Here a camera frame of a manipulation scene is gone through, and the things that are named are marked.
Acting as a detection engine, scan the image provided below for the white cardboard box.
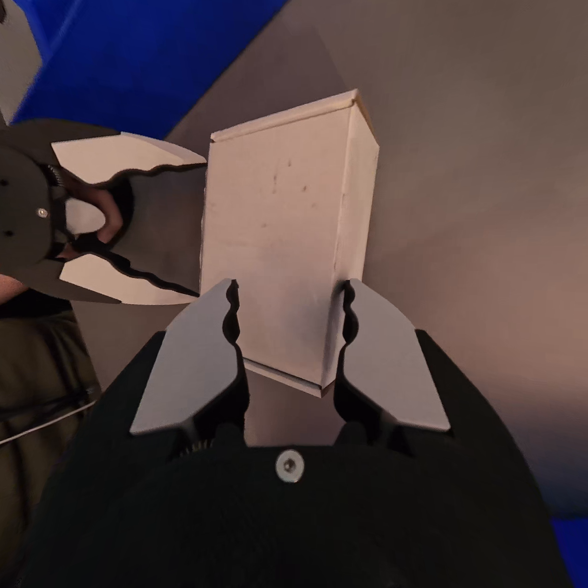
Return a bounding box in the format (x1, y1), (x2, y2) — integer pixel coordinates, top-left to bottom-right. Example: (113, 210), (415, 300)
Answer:
(200, 89), (380, 398)

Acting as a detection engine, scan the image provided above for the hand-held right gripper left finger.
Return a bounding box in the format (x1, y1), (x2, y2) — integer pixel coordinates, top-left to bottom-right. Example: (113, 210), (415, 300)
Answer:
(130, 278), (251, 435)

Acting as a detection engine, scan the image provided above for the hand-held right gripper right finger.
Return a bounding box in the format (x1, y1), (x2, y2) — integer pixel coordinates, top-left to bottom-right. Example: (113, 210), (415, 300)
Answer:
(333, 278), (452, 437)

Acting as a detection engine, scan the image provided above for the blue plastic bin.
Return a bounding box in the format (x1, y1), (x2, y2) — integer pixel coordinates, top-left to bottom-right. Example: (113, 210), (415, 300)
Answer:
(551, 517), (588, 588)
(11, 0), (290, 141)

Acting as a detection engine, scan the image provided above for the person's left hand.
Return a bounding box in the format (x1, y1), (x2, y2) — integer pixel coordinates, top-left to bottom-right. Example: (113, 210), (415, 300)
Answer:
(62, 181), (124, 258)

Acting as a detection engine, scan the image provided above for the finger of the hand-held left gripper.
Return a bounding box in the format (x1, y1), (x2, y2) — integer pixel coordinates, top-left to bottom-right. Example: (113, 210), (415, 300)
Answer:
(59, 233), (200, 306)
(51, 132), (207, 187)

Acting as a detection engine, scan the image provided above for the white cable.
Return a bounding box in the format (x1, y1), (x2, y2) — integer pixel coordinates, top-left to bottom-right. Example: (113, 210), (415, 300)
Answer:
(0, 401), (98, 445)

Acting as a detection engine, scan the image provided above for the person's olive jacket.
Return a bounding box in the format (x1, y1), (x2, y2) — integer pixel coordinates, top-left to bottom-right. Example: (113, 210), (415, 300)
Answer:
(0, 301), (103, 588)

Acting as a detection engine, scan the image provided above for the person's left forearm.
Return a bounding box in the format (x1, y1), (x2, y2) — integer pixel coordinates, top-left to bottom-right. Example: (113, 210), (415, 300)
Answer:
(0, 274), (30, 306)

